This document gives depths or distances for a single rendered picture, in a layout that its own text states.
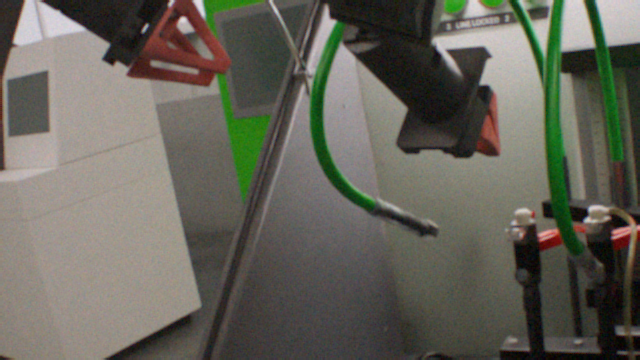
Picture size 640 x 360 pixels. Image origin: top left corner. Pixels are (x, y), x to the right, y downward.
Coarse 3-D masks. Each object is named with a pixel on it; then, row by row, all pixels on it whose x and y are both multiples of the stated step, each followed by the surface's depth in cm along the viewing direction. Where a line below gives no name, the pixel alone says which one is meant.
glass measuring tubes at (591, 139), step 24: (576, 48) 97; (624, 48) 93; (576, 72) 97; (624, 72) 95; (576, 96) 98; (600, 96) 97; (624, 96) 97; (576, 120) 100; (600, 120) 99; (624, 120) 98; (576, 144) 102; (600, 144) 100; (624, 144) 98; (600, 168) 101; (600, 192) 102
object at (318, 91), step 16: (512, 0) 89; (528, 16) 90; (336, 32) 73; (528, 32) 91; (336, 48) 73; (320, 64) 72; (320, 80) 72; (320, 96) 72; (320, 112) 72; (320, 128) 72; (320, 144) 72; (320, 160) 73; (336, 176) 74; (352, 192) 75; (368, 208) 76
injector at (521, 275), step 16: (512, 224) 81; (528, 224) 79; (528, 240) 80; (528, 256) 80; (528, 272) 80; (528, 288) 81; (528, 304) 82; (528, 320) 82; (528, 336) 83; (544, 352) 83
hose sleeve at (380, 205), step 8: (376, 200) 77; (376, 208) 77; (384, 208) 77; (392, 208) 78; (376, 216) 78; (384, 216) 78; (392, 216) 78; (400, 216) 79; (408, 216) 79; (416, 216) 81; (392, 224) 79; (400, 224) 79; (408, 224) 79; (416, 224) 80; (424, 224) 81; (416, 232) 81; (424, 232) 81
